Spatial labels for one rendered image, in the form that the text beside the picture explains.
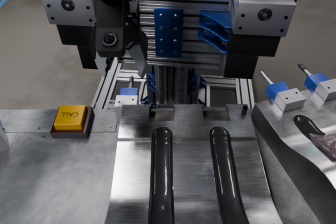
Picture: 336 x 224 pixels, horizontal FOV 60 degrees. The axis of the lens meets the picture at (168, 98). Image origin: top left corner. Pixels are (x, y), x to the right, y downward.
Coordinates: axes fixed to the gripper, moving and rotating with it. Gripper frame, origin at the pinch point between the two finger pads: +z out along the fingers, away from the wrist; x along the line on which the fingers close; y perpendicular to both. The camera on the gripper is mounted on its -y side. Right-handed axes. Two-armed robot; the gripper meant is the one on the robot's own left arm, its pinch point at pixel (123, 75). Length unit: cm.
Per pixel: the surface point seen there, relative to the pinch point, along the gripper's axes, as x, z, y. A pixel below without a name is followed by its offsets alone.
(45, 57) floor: 82, 93, 126
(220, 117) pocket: -20.5, 6.4, -5.7
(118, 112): 1.7, 9.4, -1.9
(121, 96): 1.2, 7.4, 1.3
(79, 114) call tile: 10.4, 9.2, -2.8
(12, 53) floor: 108, 93, 130
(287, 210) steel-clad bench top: -31.9, 12.6, -22.6
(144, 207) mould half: -6.0, 4.1, -26.3
